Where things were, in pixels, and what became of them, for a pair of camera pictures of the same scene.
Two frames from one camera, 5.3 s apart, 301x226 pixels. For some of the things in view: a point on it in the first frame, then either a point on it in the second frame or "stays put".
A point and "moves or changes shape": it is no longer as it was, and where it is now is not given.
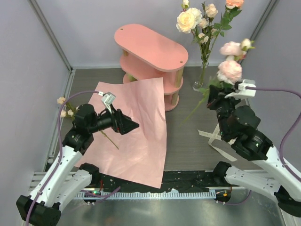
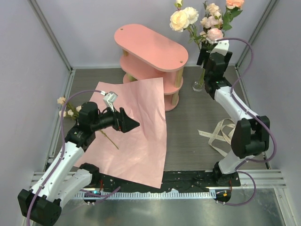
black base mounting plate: x=171 y=181 stays put
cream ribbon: x=216 y=135 stays put
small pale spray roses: x=70 y=111 stays put
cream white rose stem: x=187 y=21 moves or changes shape
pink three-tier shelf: x=148 y=54 stays put
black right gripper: x=214 y=96 to x=201 y=56
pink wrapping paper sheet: x=139 y=155 stays put
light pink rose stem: x=229 y=71 to x=213 y=34
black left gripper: x=121 y=122 stays put
